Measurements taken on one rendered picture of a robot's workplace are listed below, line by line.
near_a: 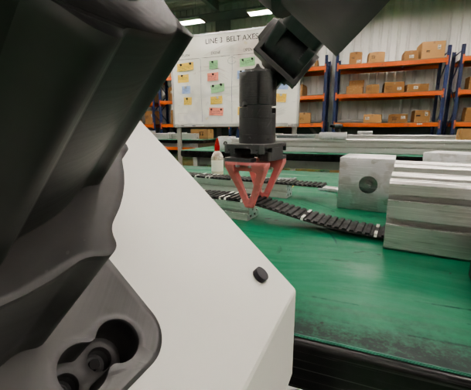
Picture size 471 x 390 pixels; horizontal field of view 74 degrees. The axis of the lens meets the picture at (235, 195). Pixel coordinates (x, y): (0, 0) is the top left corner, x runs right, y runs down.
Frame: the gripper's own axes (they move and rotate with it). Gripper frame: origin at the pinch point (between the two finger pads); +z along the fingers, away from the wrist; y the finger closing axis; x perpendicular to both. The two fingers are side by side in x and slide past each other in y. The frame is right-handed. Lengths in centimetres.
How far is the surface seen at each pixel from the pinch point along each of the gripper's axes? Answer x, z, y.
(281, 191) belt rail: 2.0, 2.0, 17.6
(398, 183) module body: -20.4, -5.0, -4.9
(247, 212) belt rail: 0.8, 2.0, -1.4
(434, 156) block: -26.5, -5.3, 34.8
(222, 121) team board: 163, -19, 268
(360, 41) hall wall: 129, -270, 1043
